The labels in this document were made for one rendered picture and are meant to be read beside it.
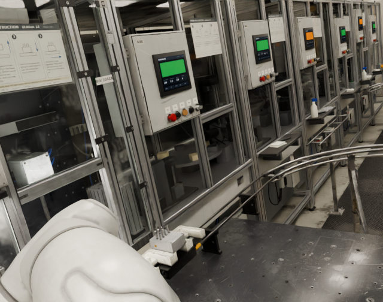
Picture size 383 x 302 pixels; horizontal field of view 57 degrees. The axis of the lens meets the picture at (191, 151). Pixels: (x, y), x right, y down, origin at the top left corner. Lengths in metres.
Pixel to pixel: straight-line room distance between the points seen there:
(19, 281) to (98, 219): 0.14
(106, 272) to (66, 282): 0.05
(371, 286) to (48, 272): 1.34
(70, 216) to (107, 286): 0.21
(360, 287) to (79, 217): 1.25
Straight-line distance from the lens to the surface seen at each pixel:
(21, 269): 0.59
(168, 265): 1.59
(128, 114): 1.61
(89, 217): 0.58
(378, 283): 1.65
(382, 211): 3.73
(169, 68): 1.80
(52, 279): 0.46
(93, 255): 0.44
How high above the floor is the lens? 1.64
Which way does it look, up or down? 14 degrees down
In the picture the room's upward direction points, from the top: 11 degrees counter-clockwise
